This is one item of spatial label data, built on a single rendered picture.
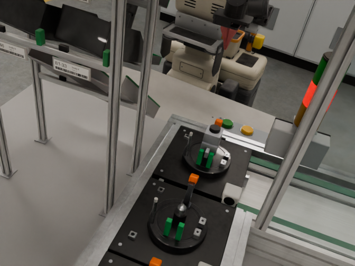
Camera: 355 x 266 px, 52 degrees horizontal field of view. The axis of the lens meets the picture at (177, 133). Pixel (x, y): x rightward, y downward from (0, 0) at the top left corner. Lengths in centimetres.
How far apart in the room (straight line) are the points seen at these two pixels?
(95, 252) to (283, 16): 341
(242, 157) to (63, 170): 54
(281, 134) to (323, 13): 315
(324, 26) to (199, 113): 265
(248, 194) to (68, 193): 51
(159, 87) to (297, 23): 259
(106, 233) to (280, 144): 44
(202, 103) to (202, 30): 33
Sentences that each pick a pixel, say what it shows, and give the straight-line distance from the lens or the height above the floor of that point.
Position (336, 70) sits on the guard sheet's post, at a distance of 70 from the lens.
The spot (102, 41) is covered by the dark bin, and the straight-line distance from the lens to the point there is 78.
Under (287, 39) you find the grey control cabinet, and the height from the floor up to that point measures 26.
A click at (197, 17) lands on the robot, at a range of 163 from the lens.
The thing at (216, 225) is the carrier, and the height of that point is 97.
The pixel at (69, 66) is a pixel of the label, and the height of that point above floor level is 129.
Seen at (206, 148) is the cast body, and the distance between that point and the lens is 99.
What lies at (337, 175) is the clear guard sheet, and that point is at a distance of 83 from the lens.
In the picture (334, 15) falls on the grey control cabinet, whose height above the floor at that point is 62.
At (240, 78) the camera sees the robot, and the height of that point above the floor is 75.
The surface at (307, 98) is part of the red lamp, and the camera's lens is 75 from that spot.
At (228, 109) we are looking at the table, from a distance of 150.
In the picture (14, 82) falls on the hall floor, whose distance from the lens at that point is 318.
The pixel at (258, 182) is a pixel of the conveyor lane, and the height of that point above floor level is 92.
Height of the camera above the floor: 168
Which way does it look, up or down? 39 degrees down
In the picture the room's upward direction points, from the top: 11 degrees clockwise
